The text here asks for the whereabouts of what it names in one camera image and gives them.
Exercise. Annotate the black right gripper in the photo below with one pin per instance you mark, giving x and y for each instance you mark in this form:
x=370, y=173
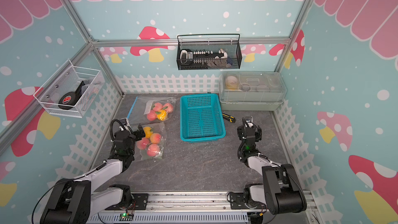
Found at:
x=241, y=129

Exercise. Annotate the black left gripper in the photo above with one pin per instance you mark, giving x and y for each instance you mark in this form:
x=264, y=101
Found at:
x=136, y=133

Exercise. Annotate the clear bag green cartoon print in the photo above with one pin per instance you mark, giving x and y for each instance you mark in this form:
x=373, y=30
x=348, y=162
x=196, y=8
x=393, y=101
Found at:
x=141, y=155

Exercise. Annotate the pink peach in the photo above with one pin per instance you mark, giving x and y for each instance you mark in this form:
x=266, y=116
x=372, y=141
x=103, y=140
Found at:
x=157, y=106
x=153, y=150
x=156, y=138
x=168, y=107
x=151, y=116

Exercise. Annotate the clear blue zipper bag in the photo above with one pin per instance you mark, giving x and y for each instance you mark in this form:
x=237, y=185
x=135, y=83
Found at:
x=151, y=109

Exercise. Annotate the yellow peach with leaf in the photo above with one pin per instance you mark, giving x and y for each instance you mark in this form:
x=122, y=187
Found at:
x=162, y=115

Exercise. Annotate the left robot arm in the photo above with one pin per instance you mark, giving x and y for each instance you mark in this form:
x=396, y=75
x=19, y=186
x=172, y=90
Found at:
x=74, y=201

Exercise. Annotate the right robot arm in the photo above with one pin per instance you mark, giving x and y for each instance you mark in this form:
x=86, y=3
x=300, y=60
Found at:
x=280, y=191

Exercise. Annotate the yellow black utility knife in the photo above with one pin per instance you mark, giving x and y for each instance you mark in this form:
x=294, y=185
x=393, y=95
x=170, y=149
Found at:
x=229, y=118

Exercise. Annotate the clear plastic storage box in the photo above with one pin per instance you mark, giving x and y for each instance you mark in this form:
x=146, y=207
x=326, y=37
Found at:
x=251, y=91

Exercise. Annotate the teal plastic perforated basket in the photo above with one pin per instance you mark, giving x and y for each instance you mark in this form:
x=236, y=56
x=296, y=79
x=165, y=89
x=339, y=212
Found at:
x=201, y=118

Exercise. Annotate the black tape roll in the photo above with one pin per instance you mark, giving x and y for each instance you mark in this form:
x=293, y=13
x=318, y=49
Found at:
x=70, y=99

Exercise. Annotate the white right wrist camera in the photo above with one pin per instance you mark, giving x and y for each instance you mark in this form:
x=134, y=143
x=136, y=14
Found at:
x=248, y=121

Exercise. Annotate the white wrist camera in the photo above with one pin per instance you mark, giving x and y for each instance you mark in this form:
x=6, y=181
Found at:
x=248, y=121
x=126, y=124

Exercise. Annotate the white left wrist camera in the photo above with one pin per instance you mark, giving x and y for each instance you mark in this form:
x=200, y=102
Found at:
x=126, y=124

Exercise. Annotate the clear acrylic wall bin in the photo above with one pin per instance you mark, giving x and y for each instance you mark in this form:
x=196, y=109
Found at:
x=70, y=91

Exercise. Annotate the black wire mesh basket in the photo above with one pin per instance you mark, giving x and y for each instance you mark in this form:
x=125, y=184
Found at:
x=208, y=51

